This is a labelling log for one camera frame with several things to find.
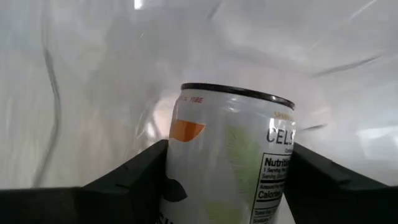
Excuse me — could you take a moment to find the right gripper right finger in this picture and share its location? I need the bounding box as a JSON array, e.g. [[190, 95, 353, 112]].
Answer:
[[280, 141, 398, 224]]

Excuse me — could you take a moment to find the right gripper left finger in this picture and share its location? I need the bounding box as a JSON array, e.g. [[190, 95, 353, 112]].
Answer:
[[0, 139, 170, 224]]

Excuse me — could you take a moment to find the clear plastic bin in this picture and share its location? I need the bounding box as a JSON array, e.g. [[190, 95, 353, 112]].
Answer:
[[0, 0, 398, 190]]

